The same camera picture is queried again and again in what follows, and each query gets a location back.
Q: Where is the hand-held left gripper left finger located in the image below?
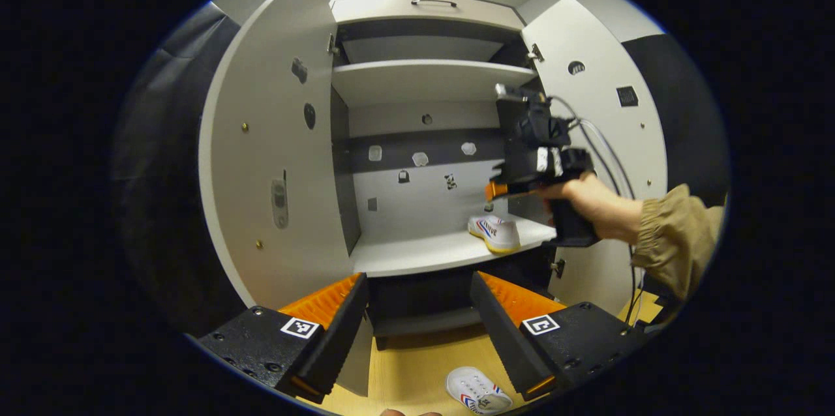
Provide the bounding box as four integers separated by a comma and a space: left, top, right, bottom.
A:
196, 273, 370, 404

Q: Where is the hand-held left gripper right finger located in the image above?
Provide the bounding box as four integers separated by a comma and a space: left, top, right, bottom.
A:
470, 271, 650, 402

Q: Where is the white shoe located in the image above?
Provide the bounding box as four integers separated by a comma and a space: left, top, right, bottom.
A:
468, 214, 522, 254
446, 366, 514, 415

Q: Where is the white shoe cabinet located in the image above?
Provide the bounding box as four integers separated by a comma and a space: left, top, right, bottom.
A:
328, 0, 565, 351

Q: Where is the white cabinet door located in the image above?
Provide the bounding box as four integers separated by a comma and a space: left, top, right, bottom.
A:
198, 0, 376, 397
521, 0, 669, 319

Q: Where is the white cabinet shelf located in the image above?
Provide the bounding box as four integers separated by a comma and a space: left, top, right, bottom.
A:
331, 59, 537, 107

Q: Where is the black backdrop cloth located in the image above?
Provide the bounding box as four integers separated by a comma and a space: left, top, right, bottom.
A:
111, 2, 242, 338
621, 33, 731, 208

